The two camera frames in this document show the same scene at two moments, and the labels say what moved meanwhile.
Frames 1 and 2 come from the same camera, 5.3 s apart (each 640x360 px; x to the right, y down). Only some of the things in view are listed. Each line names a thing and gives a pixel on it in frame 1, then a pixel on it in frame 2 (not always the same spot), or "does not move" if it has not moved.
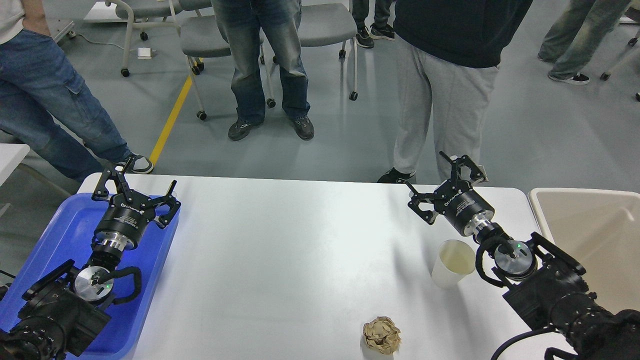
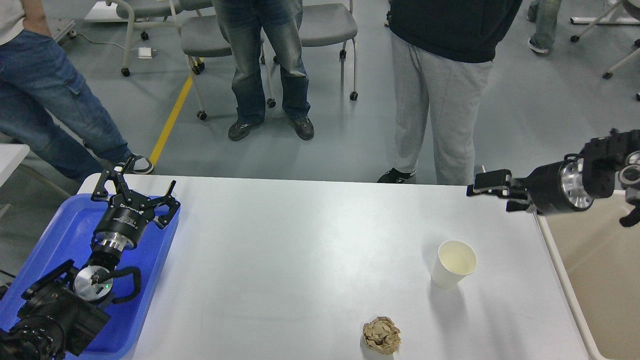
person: x=582 y=26 -> x=544 y=13
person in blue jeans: x=43 y=104 does not move
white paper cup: x=455 y=260 does not move
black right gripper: x=457 y=200 -> x=557 y=187
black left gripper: x=128 y=214 does not move
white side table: x=11 y=155 does not move
